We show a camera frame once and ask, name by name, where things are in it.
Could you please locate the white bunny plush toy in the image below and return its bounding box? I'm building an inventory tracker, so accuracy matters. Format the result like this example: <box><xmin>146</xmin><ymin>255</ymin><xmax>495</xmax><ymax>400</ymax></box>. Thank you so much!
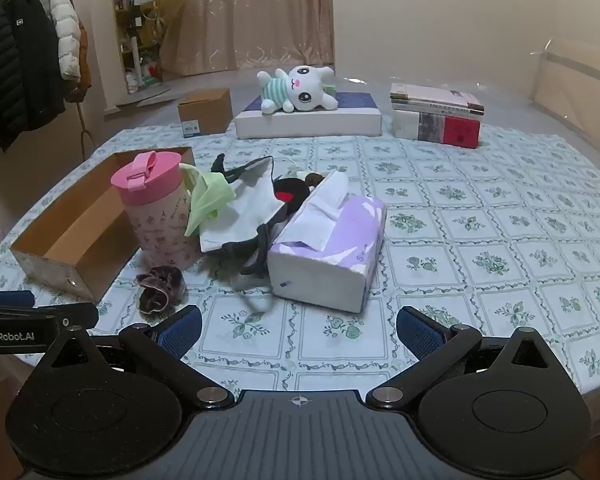
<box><xmin>256</xmin><ymin>65</ymin><xmax>340</xmax><ymax>114</ymax></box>

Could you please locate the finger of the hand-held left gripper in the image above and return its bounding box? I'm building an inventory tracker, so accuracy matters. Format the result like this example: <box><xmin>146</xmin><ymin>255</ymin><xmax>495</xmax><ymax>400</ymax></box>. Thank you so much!
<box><xmin>0</xmin><ymin>290</ymin><xmax>35</xmax><ymax>307</ymax></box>
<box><xmin>0</xmin><ymin>302</ymin><xmax>99</xmax><ymax>330</ymax></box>

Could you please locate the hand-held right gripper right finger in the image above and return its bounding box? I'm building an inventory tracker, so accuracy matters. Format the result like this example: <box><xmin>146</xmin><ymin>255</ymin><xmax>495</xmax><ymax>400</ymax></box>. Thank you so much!
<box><xmin>365</xmin><ymin>306</ymin><xmax>568</xmax><ymax>411</ymax></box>

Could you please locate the small closed cardboard box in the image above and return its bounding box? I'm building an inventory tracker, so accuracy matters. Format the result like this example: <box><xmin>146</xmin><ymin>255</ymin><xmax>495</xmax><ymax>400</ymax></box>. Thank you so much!
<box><xmin>177</xmin><ymin>88</ymin><xmax>233</xmax><ymax>139</ymax></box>

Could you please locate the white puffer jacket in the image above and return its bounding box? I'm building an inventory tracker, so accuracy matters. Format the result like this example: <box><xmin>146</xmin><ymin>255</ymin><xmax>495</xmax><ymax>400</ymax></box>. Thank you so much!
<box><xmin>47</xmin><ymin>0</ymin><xmax>82</xmax><ymax>81</ymax></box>

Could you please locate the gold metal clothes rack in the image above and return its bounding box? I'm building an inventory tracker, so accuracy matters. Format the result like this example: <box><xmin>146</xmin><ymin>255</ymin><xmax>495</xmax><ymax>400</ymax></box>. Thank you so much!
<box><xmin>0</xmin><ymin>0</ymin><xmax>99</xmax><ymax>162</ymax></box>

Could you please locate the wooden bookshelf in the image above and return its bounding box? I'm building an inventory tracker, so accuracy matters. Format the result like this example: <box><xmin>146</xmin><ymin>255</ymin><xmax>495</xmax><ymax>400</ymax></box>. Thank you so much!
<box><xmin>109</xmin><ymin>0</ymin><xmax>163</xmax><ymax>93</ymax></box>

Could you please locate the yellow plastic wrapping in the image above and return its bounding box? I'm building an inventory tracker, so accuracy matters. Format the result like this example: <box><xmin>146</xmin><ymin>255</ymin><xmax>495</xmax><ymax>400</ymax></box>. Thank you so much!
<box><xmin>152</xmin><ymin>0</ymin><xmax>201</xmax><ymax>43</ymax></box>

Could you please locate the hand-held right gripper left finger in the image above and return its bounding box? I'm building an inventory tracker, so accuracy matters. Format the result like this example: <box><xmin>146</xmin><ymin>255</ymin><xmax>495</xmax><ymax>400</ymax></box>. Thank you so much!
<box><xmin>30</xmin><ymin>305</ymin><xmax>236</xmax><ymax>411</ymax></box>

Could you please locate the black jacket white label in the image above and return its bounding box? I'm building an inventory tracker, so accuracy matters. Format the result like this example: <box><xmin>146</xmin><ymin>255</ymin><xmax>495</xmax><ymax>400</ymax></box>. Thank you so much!
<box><xmin>2</xmin><ymin>0</ymin><xmax>67</xmax><ymax>133</ymax></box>

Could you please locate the thin white book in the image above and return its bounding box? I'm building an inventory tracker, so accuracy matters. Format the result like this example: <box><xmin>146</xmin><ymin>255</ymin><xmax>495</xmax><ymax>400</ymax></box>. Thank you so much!
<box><xmin>391</xmin><ymin>101</ymin><xmax>484</xmax><ymax>118</ymax></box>

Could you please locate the brown velvet scrunchie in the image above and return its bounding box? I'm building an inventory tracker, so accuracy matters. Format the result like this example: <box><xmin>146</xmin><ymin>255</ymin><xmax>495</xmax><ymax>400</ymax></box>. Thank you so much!
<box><xmin>134</xmin><ymin>266</ymin><xmax>186</xmax><ymax>317</ymax></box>

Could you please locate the green floral tablecloth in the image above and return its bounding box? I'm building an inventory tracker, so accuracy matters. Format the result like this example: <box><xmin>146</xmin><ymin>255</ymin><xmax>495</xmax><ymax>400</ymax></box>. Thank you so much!
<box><xmin>0</xmin><ymin>122</ymin><xmax>600</xmax><ymax>401</ymax></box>

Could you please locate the purple tissue pack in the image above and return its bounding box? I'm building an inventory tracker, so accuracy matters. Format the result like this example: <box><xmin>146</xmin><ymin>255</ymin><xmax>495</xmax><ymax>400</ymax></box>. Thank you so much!
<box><xmin>267</xmin><ymin>170</ymin><xmax>387</xmax><ymax>314</ymax></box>

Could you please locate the beige patterned curtain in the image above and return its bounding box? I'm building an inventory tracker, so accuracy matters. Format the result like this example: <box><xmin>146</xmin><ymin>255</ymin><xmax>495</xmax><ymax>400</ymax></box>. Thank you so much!
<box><xmin>160</xmin><ymin>0</ymin><xmax>336</xmax><ymax>78</ymax></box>

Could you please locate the light green cloth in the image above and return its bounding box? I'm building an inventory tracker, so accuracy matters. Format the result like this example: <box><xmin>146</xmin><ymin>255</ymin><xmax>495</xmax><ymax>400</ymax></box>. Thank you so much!
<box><xmin>179</xmin><ymin>162</ymin><xmax>238</xmax><ymax>237</ymax></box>

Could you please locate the brown jacket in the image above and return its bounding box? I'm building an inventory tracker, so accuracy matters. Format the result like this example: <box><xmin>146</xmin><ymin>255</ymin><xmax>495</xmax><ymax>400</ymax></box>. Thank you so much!
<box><xmin>62</xmin><ymin>0</ymin><xmax>92</xmax><ymax>103</ymax></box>

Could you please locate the pink lidded cup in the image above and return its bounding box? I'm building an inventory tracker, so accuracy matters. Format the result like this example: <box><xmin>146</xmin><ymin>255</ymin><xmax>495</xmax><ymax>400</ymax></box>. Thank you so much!
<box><xmin>111</xmin><ymin>151</ymin><xmax>203</xmax><ymax>272</ymax></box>

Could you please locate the white flat box blue top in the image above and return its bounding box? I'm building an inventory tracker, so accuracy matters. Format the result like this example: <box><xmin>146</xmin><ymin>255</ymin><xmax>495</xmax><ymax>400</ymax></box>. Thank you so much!
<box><xmin>234</xmin><ymin>91</ymin><xmax>383</xmax><ymax>139</ymax></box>

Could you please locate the plastic wrapped headboard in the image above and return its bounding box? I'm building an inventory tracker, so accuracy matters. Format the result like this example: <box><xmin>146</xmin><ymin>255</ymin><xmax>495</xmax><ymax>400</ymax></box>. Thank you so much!
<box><xmin>527</xmin><ymin>37</ymin><xmax>600</xmax><ymax>161</ymax></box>

